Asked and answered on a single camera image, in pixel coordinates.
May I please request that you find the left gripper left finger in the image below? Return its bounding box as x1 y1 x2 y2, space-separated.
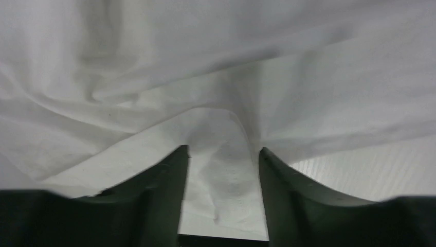
1 145 189 246

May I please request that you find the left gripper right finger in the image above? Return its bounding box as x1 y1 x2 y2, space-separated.
259 148 435 246

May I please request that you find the white t shirt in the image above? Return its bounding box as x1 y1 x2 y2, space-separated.
1 1 435 239

